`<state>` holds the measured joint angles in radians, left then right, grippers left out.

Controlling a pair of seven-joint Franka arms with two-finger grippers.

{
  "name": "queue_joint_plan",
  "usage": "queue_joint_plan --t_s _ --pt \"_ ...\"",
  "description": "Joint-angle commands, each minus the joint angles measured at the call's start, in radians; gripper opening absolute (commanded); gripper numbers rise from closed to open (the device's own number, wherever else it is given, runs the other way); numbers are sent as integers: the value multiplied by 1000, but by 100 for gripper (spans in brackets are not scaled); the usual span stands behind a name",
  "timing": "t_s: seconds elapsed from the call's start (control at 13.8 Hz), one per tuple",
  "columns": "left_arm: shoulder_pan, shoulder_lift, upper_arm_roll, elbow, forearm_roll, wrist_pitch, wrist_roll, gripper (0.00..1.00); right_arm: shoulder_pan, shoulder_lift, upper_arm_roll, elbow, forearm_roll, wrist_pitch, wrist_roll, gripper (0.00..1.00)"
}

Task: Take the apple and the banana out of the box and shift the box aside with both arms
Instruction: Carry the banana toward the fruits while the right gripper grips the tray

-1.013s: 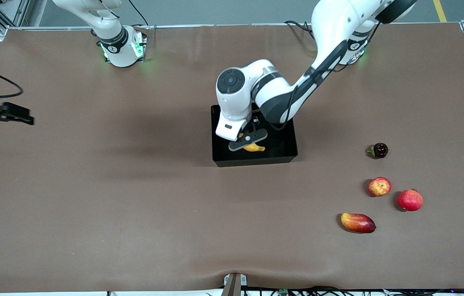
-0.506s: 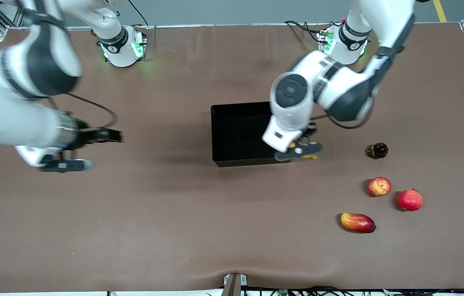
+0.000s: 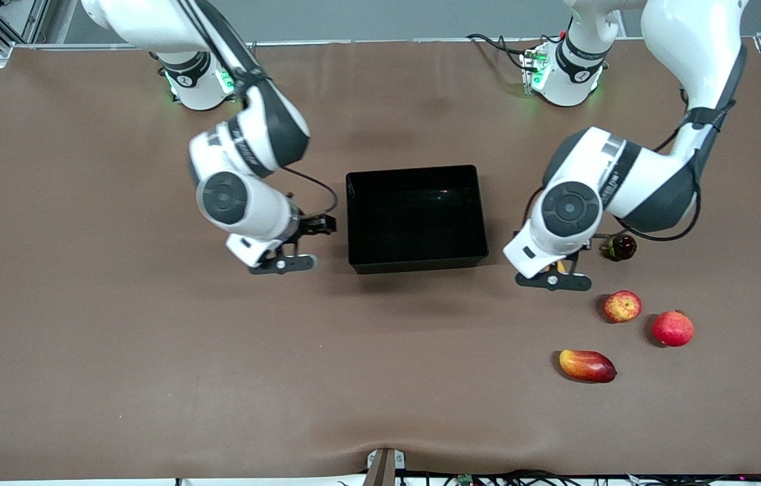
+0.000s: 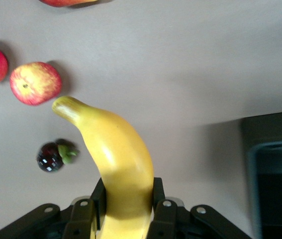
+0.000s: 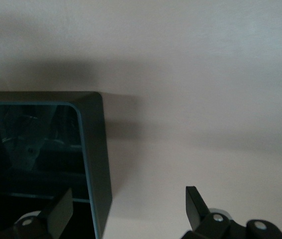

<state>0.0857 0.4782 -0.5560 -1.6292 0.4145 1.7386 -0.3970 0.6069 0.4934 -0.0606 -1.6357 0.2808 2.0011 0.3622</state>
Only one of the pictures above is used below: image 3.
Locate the red pomegranate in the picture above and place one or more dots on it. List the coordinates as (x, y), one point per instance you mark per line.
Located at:
(672, 329)

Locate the dark purple mangosteen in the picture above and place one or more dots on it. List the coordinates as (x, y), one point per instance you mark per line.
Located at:
(623, 248)

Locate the silver table edge rail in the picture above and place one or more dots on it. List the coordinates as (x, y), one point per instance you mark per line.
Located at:
(387, 41)

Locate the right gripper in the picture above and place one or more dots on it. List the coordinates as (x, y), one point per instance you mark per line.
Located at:
(314, 226)

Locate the small green circuit board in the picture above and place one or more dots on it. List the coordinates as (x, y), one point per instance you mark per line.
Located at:
(465, 480)

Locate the red yellow mango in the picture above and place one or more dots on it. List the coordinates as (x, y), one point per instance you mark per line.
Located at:
(586, 366)

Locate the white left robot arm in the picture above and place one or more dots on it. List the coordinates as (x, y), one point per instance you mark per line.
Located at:
(569, 208)

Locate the black plastic box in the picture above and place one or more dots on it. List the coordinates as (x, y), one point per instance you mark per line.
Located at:
(414, 223)

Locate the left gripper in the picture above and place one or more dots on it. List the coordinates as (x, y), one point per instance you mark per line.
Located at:
(573, 256)

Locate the red yellow apple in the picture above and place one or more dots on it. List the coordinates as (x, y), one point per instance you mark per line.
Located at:
(623, 306)

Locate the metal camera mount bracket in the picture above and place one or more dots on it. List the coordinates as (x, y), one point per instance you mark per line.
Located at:
(384, 469)

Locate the large table cover mat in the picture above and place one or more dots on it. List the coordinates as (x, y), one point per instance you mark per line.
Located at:
(117, 351)

